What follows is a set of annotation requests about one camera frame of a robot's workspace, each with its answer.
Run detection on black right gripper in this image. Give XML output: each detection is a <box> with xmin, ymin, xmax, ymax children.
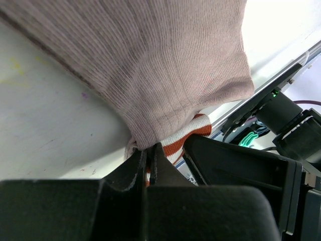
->
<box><xmin>281</xmin><ymin>161</ymin><xmax>320</xmax><ymax>240</ymax></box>

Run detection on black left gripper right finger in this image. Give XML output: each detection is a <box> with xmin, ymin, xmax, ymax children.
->
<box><xmin>146</xmin><ymin>144</ymin><xmax>280</xmax><ymax>240</ymax></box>

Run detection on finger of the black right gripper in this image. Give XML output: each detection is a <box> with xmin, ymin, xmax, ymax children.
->
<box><xmin>184</xmin><ymin>135</ymin><xmax>302</xmax><ymax>231</ymax></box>

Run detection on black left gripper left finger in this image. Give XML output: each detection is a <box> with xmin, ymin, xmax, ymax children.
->
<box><xmin>1</xmin><ymin>151</ymin><xmax>146</xmax><ymax>240</ymax></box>

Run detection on beige sock orange stripes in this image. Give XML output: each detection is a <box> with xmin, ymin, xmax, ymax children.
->
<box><xmin>1</xmin><ymin>1</ymin><xmax>254</xmax><ymax>180</ymax></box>

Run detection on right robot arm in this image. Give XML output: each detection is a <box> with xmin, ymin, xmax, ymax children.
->
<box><xmin>184</xmin><ymin>92</ymin><xmax>320</xmax><ymax>240</ymax></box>

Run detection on aluminium table rail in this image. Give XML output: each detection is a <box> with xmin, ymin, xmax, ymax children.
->
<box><xmin>212</xmin><ymin>42</ymin><xmax>320</xmax><ymax>133</ymax></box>

